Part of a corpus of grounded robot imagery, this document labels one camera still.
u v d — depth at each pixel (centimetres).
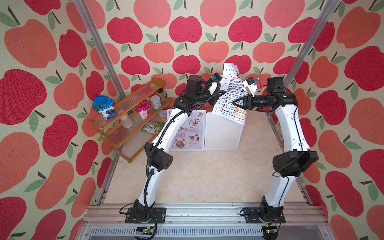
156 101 101
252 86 68
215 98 66
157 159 58
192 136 93
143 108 90
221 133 93
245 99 69
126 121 89
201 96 65
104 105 72
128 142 88
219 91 70
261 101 66
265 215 67
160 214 75
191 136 93
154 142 56
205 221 75
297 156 48
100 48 84
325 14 72
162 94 101
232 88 71
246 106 70
